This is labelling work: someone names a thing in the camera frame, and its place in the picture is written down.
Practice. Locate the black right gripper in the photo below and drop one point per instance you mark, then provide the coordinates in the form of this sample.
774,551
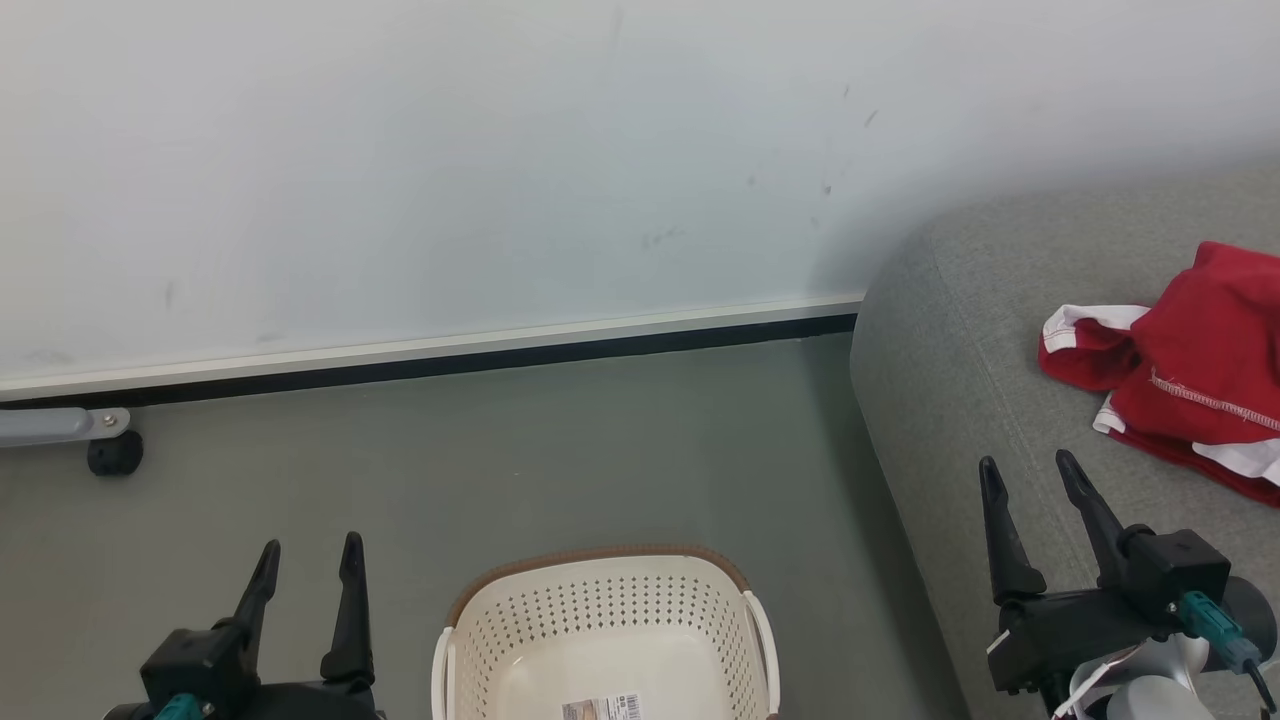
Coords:
1070,625

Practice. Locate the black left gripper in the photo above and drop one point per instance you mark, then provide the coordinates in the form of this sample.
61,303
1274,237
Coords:
300,705

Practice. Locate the red white sports garment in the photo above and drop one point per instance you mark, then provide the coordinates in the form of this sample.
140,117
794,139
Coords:
1200,370

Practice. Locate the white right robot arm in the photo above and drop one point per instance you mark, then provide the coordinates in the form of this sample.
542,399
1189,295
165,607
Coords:
1160,690

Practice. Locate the cream perforated laundry basket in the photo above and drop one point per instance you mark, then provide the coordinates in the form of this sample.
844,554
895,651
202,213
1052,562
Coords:
600,620

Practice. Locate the grey fabric sofa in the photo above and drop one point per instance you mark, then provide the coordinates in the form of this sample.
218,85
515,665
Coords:
960,380

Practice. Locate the black caster wheel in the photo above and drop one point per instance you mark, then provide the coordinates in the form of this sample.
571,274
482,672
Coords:
114,453

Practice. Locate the barcode label sticker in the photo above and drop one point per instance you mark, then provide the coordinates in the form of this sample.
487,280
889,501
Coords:
603,708

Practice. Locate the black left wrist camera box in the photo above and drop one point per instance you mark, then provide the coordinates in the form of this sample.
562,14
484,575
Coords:
200,660

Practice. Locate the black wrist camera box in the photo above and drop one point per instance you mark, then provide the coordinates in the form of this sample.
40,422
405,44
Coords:
200,660
1180,565

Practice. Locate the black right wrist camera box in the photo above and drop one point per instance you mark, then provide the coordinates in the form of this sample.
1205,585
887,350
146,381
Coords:
1180,565

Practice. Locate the white black wall baseboard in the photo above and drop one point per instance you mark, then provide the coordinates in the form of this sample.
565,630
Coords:
400,355

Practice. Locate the grey metal frame leg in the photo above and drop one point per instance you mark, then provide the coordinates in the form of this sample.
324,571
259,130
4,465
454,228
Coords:
45,425

